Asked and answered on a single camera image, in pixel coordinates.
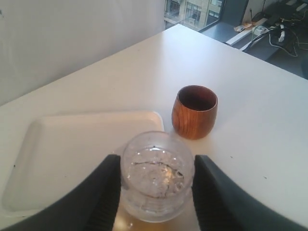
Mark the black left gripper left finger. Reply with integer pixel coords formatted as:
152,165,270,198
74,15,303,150
5,154,120,231

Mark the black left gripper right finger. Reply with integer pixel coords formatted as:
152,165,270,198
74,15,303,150
192,155,306,231

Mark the gold coin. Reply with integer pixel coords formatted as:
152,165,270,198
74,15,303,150
161,166,184,179

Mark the clear drinking glass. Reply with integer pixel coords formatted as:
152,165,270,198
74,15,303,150
113,131,194,231

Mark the brown wooden cup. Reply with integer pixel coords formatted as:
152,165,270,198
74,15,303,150
171,85,218,140

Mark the white rectangular tray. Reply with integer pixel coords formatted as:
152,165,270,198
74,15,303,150
0,111,164,217

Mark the background desk with cables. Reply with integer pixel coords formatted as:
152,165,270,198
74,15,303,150
225,0,308,79

